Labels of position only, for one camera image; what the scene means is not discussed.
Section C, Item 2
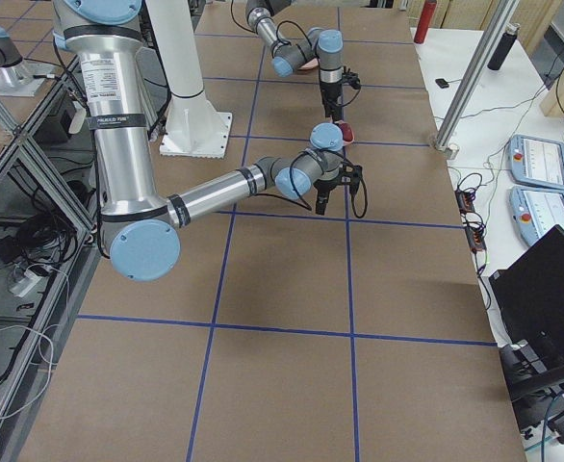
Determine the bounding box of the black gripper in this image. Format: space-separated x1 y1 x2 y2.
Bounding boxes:
314 174 342 214
320 81 343 122

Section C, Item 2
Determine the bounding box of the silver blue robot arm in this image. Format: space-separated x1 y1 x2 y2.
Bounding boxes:
53 1 346 281
245 1 344 123

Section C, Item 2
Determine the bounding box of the pink bowl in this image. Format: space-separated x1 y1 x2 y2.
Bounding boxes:
335 120 358 146

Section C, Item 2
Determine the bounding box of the pink plate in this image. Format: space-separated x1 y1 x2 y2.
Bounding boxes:
297 59 319 73

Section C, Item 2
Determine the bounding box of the small black square device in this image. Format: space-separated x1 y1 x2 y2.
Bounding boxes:
435 78 449 89

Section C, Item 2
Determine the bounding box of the red bottle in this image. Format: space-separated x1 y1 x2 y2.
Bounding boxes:
413 0 438 44

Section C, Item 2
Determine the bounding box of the black bottle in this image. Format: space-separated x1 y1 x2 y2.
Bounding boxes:
487 23 520 71

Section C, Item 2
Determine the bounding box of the upper blue teach pendant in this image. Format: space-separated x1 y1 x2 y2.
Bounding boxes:
508 135 564 191

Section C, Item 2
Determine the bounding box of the blue teach pendant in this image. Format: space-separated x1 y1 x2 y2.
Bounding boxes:
508 135 564 191
509 186 564 246

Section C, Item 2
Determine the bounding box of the lower blue teach pendant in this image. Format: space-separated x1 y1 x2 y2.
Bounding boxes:
509 186 564 246

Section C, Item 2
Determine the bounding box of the black laptop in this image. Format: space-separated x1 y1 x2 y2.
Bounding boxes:
489 225 564 354

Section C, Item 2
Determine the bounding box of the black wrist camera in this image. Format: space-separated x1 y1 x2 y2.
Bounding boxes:
338 163 363 197
342 66 362 91

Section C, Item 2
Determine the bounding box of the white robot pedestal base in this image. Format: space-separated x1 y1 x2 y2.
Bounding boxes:
146 0 233 159

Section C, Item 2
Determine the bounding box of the aluminium frame post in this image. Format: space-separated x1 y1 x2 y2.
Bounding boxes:
432 0 519 160

